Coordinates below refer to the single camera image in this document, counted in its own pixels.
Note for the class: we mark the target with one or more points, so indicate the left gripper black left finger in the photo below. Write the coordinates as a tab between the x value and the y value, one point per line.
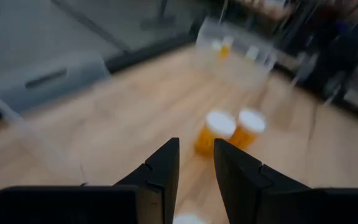
154	174

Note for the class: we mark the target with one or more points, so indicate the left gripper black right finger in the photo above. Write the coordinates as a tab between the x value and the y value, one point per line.
241	186

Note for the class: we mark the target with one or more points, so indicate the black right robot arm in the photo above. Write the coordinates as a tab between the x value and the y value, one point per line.
337	53

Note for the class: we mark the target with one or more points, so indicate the clear plastic bin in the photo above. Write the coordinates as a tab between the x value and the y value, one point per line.
244	34
73	74

